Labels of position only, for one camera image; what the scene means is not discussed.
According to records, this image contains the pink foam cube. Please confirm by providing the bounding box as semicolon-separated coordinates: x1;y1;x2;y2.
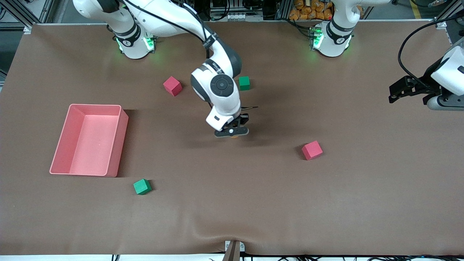
302;141;323;161
163;76;183;97

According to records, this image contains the brown table cover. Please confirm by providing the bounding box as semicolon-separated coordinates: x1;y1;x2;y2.
0;20;464;256

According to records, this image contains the white power strip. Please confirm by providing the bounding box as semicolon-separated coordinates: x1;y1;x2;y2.
228;13;264;21

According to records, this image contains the orange snack bag pile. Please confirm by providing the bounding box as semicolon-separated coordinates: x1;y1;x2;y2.
289;0;334;21

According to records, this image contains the pink plastic bin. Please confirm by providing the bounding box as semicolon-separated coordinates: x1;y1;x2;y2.
49;104;129;178

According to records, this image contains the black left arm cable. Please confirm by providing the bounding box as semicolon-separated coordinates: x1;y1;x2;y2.
398;14;464;88

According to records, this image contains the aluminium frame profile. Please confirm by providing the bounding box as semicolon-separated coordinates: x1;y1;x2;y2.
433;0;464;29
0;0;35;35

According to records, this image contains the metal table edge bracket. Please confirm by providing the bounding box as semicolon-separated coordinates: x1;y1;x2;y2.
222;240;246;261

